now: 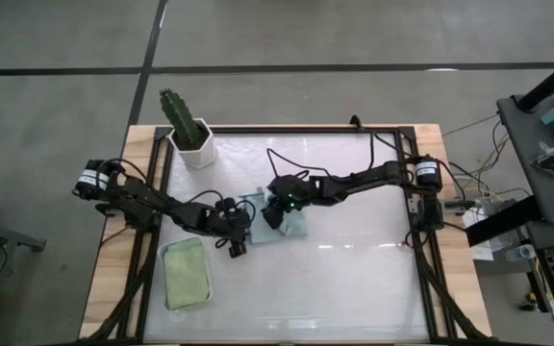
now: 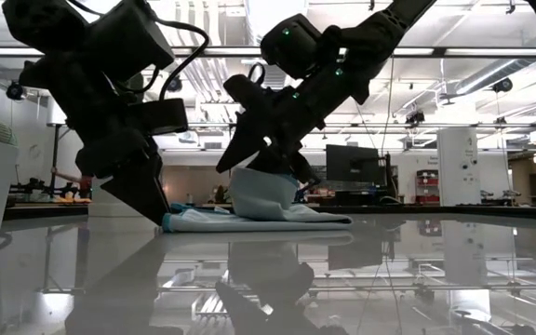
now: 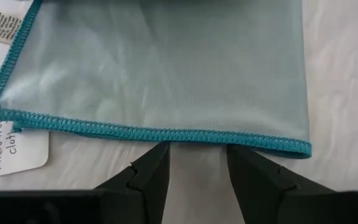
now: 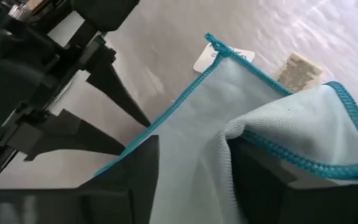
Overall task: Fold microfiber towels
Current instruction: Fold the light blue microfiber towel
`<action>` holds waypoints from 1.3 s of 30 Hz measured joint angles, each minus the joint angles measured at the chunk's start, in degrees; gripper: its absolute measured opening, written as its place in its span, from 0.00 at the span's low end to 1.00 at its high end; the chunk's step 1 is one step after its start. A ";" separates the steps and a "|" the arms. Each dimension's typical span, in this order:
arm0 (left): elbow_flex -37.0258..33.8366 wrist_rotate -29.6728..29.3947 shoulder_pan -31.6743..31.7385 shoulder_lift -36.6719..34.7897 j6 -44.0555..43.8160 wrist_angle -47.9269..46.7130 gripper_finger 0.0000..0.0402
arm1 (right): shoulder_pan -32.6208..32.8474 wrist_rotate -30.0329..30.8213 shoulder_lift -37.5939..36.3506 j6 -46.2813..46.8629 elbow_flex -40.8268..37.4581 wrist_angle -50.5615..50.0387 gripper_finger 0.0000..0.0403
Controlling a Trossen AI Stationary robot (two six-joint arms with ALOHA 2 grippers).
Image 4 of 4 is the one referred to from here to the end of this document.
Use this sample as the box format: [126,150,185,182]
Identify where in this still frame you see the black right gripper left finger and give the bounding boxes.
[0,134,160,224]

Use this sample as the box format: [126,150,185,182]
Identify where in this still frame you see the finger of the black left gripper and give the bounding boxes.
[85,60,152,128]
[23,108,126,162]

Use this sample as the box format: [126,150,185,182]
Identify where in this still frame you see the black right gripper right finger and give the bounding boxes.
[228,136,358,224]

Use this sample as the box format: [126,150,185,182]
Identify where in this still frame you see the light blue microfiber towel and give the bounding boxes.
[93,32,358,224]

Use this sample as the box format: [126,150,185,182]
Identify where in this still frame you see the white fabric tag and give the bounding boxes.
[193,42,256,74]

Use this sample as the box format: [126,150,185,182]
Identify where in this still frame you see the white paper label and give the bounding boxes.
[277,52,324,93]

